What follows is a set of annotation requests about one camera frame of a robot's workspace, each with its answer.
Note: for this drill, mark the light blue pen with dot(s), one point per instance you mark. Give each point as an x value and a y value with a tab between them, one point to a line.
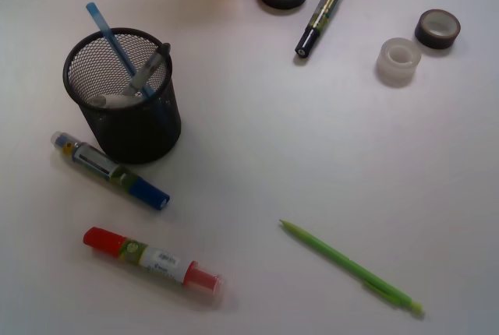
117	47

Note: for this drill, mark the silver white pen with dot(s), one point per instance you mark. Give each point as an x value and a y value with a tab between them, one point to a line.
139	82

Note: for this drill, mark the clear white pen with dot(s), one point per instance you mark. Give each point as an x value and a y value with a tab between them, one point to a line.
114	101

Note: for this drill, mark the green mechanical pencil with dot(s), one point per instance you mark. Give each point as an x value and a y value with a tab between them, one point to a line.
385	290

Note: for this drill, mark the black mesh pen holder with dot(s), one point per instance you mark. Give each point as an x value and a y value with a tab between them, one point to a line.
136	134

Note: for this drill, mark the red cap marker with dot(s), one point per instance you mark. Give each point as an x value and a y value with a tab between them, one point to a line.
204	285

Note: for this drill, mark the blue cap marker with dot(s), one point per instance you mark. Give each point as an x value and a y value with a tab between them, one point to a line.
99	164

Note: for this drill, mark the clear tape roll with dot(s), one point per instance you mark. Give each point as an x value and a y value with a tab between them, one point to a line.
397	61

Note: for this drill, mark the black cap marker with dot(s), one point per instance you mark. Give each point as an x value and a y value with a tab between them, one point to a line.
315	27

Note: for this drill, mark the dark tape roll right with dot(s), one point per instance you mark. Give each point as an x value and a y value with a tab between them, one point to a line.
437	29

